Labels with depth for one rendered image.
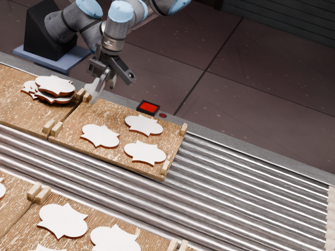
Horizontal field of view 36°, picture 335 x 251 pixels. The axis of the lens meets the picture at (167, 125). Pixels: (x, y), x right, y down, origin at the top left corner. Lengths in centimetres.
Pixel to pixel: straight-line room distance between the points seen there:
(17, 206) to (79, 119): 51
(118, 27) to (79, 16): 65
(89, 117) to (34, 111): 20
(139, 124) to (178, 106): 217
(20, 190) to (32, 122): 35
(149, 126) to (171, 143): 11
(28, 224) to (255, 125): 292
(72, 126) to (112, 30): 38
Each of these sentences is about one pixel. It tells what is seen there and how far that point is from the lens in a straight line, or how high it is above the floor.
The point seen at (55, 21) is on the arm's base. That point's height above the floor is 104.
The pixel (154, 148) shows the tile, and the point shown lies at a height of 95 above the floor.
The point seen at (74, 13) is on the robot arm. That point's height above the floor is 110.
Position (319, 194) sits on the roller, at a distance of 191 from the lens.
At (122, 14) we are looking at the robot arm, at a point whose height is 136.
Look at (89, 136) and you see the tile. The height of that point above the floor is 95.
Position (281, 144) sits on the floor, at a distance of 400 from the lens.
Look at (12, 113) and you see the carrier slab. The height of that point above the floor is 94.
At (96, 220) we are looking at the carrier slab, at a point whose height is 94.
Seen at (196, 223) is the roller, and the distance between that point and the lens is 156.
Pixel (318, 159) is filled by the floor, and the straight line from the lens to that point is 402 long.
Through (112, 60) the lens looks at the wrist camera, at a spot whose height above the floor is 120.
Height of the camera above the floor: 193
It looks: 31 degrees down
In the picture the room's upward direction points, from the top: 15 degrees clockwise
